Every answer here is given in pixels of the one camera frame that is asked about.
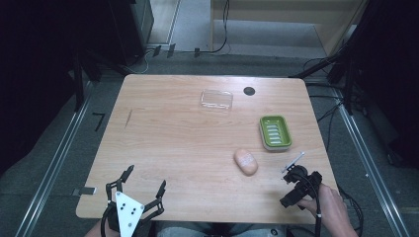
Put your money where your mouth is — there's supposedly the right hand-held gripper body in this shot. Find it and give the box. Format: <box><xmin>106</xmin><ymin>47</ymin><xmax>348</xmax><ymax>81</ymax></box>
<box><xmin>281</xmin><ymin>151</ymin><xmax>324</xmax><ymax>209</ymax></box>

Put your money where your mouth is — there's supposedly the black tripod stand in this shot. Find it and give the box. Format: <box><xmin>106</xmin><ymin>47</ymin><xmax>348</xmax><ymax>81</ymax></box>
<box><xmin>290</xmin><ymin>33</ymin><xmax>367</xmax><ymax>117</ymax></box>

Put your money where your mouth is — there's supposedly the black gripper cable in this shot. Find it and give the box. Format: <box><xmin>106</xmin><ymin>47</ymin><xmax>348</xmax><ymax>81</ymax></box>
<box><xmin>291</xmin><ymin>171</ymin><xmax>323</xmax><ymax>237</ymax></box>
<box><xmin>100</xmin><ymin>206</ymin><xmax>112</xmax><ymax>237</ymax></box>

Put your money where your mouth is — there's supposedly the clear plastic lid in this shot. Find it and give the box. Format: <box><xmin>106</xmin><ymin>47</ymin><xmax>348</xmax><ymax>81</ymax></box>
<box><xmin>200</xmin><ymin>89</ymin><xmax>234</xmax><ymax>112</ymax></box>

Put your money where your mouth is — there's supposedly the person's right hand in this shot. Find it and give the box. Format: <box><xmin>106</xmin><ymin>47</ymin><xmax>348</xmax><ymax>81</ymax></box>
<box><xmin>297</xmin><ymin>183</ymin><xmax>348</xmax><ymax>231</ymax></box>

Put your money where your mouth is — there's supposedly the pink soap bar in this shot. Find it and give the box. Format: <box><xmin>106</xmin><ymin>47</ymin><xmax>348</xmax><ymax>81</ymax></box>
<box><xmin>233</xmin><ymin>148</ymin><xmax>259</xmax><ymax>177</ymax></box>

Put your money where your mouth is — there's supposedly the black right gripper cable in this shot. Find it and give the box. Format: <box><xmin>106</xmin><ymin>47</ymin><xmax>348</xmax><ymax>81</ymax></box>
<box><xmin>291</xmin><ymin>171</ymin><xmax>323</xmax><ymax>237</ymax></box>

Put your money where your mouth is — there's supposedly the green soap dish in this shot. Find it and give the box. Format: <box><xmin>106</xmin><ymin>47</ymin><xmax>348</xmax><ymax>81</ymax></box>
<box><xmin>259</xmin><ymin>115</ymin><xmax>293</xmax><ymax>152</ymax></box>

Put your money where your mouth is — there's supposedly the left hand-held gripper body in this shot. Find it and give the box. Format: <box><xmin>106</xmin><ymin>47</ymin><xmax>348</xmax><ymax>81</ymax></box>
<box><xmin>104</xmin><ymin>182</ymin><xmax>166</xmax><ymax>237</ymax></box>

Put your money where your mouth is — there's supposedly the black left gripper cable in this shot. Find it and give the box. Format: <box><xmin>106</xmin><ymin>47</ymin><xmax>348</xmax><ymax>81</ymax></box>
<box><xmin>100</xmin><ymin>206</ymin><xmax>112</xmax><ymax>237</ymax></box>

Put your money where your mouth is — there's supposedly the grey tape label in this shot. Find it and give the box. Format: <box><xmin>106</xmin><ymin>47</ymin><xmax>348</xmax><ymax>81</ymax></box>
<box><xmin>72</xmin><ymin>186</ymin><xmax>98</xmax><ymax>198</ymax></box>

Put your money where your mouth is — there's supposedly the white floor cable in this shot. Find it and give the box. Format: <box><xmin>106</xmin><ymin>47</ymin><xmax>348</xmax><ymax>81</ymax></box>
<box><xmin>123</xmin><ymin>47</ymin><xmax>157</xmax><ymax>75</ymax></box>

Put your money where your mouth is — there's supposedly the black floor cable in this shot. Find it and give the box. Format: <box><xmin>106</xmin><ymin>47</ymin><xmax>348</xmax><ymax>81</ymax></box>
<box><xmin>307</xmin><ymin>93</ymin><xmax>345</xmax><ymax>152</ymax></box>

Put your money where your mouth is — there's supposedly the light wooden shelf unit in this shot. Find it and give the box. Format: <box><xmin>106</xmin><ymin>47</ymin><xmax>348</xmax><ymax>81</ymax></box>
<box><xmin>209</xmin><ymin>0</ymin><xmax>370</xmax><ymax>57</ymax></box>

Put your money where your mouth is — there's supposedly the black hanging cable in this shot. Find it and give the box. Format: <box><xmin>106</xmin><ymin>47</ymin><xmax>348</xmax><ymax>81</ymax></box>
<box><xmin>192</xmin><ymin>0</ymin><xmax>231</xmax><ymax>58</ymax></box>

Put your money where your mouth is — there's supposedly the person's left hand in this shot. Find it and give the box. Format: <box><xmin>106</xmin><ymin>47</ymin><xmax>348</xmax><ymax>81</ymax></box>
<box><xmin>84</xmin><ymin>219</ymin><xmax>115</xmax><ymax>237</ymax></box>

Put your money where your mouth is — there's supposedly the black cabinet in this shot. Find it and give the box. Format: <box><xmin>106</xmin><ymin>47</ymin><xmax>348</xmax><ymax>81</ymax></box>
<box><xmin>107</xmin><ymin>0</ymin><xmax>155</xmax><ymax>67</ymax></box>

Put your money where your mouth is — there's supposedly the metal floor rail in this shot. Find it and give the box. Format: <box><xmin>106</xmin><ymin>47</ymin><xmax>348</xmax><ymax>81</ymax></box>
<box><xmin>14</xmin><ymin>80</ymin><xmax>95</xmax><ymax>237</ymax></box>
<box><xmin>330</xmin><ymin>88</ymin><xmax>413</xmax><ymax>237</ymax></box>

